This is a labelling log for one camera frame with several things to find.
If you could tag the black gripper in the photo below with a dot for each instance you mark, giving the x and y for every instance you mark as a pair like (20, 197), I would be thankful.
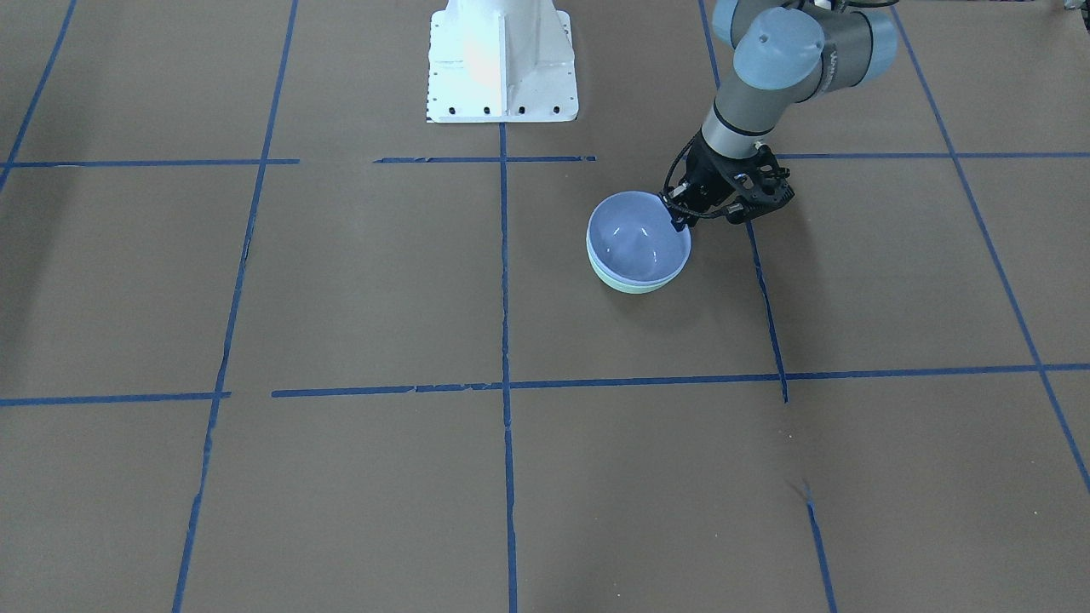
(706, 175)

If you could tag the blue bowl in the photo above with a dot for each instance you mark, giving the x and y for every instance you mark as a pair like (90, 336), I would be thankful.
(636, 223)

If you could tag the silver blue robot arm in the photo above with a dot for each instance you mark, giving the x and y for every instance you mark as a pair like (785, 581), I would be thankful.
(784, 53)

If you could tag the green bowl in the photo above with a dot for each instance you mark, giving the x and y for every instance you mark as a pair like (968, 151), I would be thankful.
(661, 269)

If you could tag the brown paper table cover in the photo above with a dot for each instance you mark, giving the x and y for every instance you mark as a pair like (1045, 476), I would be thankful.
(272, 342)

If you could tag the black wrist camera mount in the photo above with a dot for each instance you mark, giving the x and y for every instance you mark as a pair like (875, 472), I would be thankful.
(759, 185)

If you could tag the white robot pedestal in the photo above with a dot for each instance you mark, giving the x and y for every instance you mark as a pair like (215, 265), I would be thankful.
(501, 61)

